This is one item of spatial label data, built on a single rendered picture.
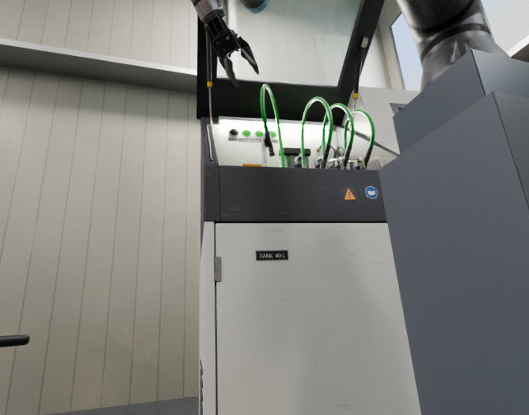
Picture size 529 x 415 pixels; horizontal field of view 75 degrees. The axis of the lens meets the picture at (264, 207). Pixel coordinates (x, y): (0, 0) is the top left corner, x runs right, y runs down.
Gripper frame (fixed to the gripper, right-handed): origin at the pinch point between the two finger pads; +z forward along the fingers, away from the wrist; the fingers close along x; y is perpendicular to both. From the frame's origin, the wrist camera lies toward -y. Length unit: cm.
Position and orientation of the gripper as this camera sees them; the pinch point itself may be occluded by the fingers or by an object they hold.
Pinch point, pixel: (246, 77)
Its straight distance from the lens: 119.9
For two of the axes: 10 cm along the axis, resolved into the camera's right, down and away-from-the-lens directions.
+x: 8.7, -3.9, -3.0
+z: 4.8, 8.2, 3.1
